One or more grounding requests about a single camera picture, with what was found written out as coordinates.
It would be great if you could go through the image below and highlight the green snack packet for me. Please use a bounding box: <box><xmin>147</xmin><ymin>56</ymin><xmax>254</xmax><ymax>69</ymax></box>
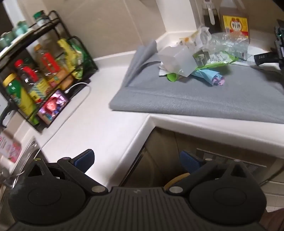
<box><xmin>71</xmin><ymin>37</ymin><xmax>94</xmax><ymax>79</ymax></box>

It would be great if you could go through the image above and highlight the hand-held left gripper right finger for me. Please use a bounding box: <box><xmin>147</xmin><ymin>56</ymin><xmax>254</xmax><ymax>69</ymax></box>
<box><xmin>164</xmin><ymin>151</ymin><xmax>254</xmax><ymax>196</ymax></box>

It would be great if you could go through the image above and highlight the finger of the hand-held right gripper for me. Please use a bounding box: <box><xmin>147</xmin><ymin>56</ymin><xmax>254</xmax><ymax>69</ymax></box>
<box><xmin>253</xmin><ymin>52</ymin><xmax>280</xmax><ymax>66</ymax></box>

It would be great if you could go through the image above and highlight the dark liquid dispenser bottle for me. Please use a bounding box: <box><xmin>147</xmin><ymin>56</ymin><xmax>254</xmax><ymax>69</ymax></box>
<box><xmin>202</xmin><ymin>0</ymin><xmax>220</xmax><ymax>34</ymax></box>

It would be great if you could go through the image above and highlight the teal lidded spice jar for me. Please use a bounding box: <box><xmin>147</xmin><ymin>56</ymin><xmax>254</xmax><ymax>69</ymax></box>
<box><xmin>33</xmin><ymin>11</ymin><xmax>51</xmax><ymax>27</ymax></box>
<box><xmin>12</xmin><ymin>21</ymin><xmax>30</xmax><ymax>38</ymax></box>
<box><xmin>0</xmin><ymin>32</ymin><xmax>14</xmax><ymax>49</ymax></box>

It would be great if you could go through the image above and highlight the beige kitchen cabinet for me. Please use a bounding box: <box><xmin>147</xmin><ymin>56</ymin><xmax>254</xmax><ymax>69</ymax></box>
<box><xmin>120</xmin><ymin>127</ymin><xmax>284</xmax><ymax>200</ymax></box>

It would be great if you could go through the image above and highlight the blue wrapper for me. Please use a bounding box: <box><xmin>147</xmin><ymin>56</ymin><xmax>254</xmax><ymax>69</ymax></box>
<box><xmin>192</xmin><ymin>68</ymin><xmax>225</xmax><ymax>86</ymax></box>

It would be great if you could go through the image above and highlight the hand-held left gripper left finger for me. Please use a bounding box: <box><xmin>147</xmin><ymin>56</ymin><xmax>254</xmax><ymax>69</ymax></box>
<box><xmin>28</xmin><ymin>149</ymin><xmax>109</xmax><ymax>196</ymax></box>

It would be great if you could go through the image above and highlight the yellow label cooking wine jug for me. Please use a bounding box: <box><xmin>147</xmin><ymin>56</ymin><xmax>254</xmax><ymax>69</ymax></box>
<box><xmin>219</xmin><ymin>0</ymin><xmax>250</xmax><ymax>41</ymax></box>

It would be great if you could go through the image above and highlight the green wrapper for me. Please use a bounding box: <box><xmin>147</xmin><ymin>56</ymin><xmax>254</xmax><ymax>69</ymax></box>
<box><xmin>166</xmin><ymin>53</ymin><xmax>239</xmax><ymax>81</ymax></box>

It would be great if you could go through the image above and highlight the yellow lid green jar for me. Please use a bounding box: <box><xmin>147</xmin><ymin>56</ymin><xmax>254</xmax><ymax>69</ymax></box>
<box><xmin>3</xmin><ymin>74</ymin><xmax>39</xmax><ymax>124</ymax></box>

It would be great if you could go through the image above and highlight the grey cloth mat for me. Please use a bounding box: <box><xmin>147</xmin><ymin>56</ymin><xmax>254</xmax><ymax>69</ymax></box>
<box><xmin>109</xmin><ymin>39</ymin><xmax>284</xmax><ymax>125</ymax></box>

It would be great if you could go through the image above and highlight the clear plastic bag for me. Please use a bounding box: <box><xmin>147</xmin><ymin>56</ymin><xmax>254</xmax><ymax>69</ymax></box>
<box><xmin>195</xmin><ymin>26</ymin><xmax>250</xmax><ymax>58</ymax></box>

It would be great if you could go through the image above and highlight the white tissue paper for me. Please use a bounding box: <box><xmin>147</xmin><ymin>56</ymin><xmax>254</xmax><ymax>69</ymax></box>
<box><xmin>159</xmin><ymin>62</ymin><xmax>170</xmax><ymax>77</ymax></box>

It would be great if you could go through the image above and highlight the cream round trash bin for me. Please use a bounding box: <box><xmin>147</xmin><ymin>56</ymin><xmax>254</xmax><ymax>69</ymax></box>
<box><xmin>166</xmin><ymin>173</ymin><xmax>191</xmax><ymax>186</ymax></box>

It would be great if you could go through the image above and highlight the black curved handle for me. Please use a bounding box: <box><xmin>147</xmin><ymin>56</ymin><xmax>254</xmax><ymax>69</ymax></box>
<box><xmin>0</xmin><ymin>103</ymin><xmax>14</xmax><ymax>128</ymax></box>

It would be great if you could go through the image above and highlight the red label oil bottle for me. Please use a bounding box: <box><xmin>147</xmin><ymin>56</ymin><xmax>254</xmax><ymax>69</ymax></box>
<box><xmin>33</xmin><ymin>44</ymin><xmax>75</xmax><ymax>90</ymax></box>

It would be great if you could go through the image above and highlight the black wire rack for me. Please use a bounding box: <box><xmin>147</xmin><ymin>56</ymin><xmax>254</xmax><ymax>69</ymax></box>
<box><xmin>0</xmin><ymin>10</ymin><xmax>99</xmax><ymax>134</ymax></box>

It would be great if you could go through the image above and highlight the translucent plastic container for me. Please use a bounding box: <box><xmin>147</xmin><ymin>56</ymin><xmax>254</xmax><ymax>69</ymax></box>
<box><xmin>158</xmin><ymin>45</ymin><xmax>200</xmax><ymax>77</ymax></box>

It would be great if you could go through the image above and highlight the smartphone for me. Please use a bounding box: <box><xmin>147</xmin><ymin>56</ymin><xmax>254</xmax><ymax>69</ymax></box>
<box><xmin>37</xmin><ymin>89</ymin><xmax>71</xmax><ymax>125</ymax></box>

